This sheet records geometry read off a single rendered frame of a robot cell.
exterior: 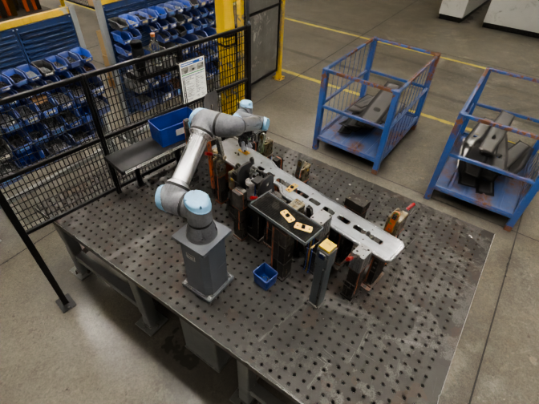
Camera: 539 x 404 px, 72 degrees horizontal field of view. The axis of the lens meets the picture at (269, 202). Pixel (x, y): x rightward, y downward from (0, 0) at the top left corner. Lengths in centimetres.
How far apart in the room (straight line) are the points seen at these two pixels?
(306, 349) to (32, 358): 186
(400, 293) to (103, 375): 189
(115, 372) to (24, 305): 92
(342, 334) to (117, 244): 140
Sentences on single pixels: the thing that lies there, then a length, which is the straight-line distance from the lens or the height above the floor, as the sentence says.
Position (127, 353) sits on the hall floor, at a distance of 282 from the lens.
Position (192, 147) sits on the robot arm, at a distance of 179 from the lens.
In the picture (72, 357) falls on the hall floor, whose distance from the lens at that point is 293.
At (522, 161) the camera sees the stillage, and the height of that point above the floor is 35.
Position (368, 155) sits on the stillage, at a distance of 405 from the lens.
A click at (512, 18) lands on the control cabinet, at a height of 26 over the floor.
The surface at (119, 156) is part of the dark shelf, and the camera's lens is 254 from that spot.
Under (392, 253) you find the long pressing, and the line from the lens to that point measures 198.
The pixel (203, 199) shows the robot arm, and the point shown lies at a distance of 166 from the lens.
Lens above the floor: 244
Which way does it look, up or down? 43 degrees down
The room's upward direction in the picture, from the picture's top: 2 degrees clockwise
